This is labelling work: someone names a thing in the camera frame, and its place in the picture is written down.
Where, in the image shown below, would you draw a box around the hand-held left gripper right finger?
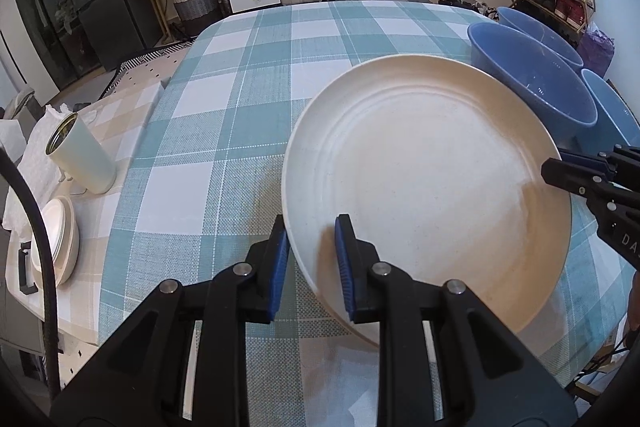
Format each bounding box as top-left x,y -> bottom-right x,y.
334,213 -> 578,427

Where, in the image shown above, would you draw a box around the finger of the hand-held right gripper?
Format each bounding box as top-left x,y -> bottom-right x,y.
541,157 -> 618,198
557,147 -> 616,164

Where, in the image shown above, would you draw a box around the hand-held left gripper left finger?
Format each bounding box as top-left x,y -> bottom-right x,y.
50,214 -> 292,427

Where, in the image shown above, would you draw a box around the light blue bowl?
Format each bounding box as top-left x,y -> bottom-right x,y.
580,68 -> 640,152

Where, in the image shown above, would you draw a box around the dark blue bowl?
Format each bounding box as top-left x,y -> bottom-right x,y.
467,23 -> 599,142
496,7 -> 585,72

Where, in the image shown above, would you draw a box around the cream round plate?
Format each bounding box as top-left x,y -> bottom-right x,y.
281,54 -> 572,349

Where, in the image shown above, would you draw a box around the stack of white plates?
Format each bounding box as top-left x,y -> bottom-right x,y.
30,196 -> 80,287

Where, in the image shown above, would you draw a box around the purple bag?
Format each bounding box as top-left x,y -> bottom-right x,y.
580,24 -> 616,75

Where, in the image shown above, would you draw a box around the teal checked tablecloth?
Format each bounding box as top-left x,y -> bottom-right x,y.
97,0 -> 640,427

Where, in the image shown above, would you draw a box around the scattered loose shoes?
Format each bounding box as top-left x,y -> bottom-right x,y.
430,0 -> 501,20

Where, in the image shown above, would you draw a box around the cream tumbler cup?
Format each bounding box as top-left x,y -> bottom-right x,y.
45,112 -> 117,195

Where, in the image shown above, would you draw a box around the beige checked cloth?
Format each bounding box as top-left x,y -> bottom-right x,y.
0,54 -> 173,348

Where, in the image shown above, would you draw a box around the black white striped rug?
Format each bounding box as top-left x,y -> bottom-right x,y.
97,39 -> 198,100

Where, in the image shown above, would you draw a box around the white tissue paper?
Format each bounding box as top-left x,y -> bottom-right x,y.
2,103 -> 98,233

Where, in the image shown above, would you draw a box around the dark glass cabinet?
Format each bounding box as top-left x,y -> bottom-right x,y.
7,0 -> 108,90

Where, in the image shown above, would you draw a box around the black cable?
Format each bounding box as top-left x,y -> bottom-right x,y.
0,147 -> 63,408

